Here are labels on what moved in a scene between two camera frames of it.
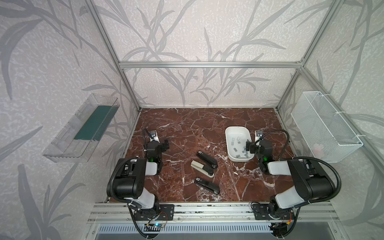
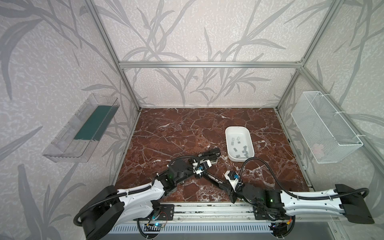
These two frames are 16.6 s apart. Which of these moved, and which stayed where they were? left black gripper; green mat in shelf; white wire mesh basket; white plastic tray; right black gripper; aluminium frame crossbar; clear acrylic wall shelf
Moved: left black gripper; right black gripper
Stayed: aluminium frame crossbar; clear acrylic wall shelf; white plastic tray; white wire mesh basket; green mat in shelf
